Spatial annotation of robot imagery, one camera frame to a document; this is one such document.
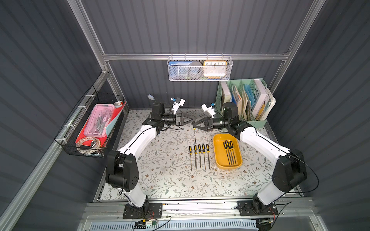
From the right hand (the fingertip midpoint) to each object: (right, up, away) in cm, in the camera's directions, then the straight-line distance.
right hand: (198, 125), depth 72 cm
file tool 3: (+3, -19, +24) cm, 31 cm away
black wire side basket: (-50, -10, -6) cm, 51 cm away
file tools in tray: (+23, -16, +25) cm, 37 cm away
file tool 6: (0, -7, +33) cm, 34 cm away
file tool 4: (0, -19, +22) cm, 29 cm away
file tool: (+9, -18, +24) cm, 32 cm away
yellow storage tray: (+17, -19, +24) cm, 35 cm away
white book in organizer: (+44, +17, +24) cm, 53 cm away
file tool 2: (+6, -19, +24) cm, 31 cm away
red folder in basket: (-46, -7, -4) cm, 46 cm away
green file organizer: (+37, +19, +25) cm, 48 cm away
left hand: (-3, +2, +2) cm, 4 cm away
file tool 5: (-3, -20, +22) cm, 30 cm away
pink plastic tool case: (-51, +4, +2) cm, 51 cm away
